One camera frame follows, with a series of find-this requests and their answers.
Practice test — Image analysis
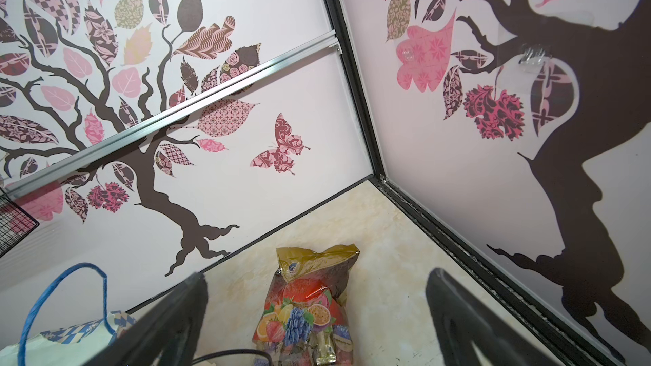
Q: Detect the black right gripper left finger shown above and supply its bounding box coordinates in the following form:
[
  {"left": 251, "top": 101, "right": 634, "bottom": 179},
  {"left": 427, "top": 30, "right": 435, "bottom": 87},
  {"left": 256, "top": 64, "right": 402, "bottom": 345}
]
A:
[{"left": 87, "top": 273, "right": 209, "bottom": 366}]

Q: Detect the blue checkered paper bag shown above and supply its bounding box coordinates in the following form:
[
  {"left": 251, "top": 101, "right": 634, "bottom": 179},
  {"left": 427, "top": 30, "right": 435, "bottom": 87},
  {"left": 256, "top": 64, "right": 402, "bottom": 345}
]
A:
[{"left": 1, "top": 263, "right": 137, "bottom": 365}]

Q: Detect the aluminium rail back wall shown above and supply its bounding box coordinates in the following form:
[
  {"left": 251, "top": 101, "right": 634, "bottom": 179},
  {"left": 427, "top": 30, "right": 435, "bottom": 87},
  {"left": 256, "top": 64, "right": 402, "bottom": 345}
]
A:
[{"left": 5, "top": 30, "right": 339, "bottom": 200}]

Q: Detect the black wire basket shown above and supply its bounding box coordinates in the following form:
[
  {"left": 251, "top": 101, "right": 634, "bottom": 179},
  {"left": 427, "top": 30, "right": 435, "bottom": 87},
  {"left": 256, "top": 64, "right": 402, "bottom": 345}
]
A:
[{"left": 1, "top": 190, "right": 40, "bottom": 257}]

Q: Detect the red gold fruit candy bag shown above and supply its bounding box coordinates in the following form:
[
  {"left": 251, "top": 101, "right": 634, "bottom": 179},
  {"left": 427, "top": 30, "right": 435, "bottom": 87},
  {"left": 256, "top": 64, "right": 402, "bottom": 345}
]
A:
[{"left": 252, "top": 244, "right": 359, "bottom": 365}]

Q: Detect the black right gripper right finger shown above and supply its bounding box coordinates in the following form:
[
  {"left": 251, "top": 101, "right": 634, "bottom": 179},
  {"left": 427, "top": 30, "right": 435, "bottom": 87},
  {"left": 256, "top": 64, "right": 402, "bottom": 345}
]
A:
[{"left": 426, "top": 268, "right": 555, "bottom": 365}]

